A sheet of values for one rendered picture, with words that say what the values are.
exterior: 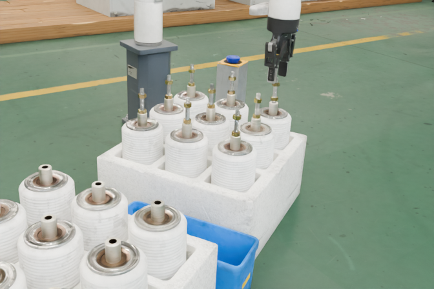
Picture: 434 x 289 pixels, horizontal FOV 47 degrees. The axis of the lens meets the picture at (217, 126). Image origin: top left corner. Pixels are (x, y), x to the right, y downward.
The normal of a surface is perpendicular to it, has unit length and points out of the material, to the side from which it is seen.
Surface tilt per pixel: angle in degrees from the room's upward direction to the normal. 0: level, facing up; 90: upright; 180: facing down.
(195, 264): 0
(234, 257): 88
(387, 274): 0
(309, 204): 0
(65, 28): 90
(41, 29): 90
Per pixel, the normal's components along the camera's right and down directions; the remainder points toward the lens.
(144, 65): -0.16, 0.40
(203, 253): 0.05, -0.92
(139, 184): -0.44, 0.33
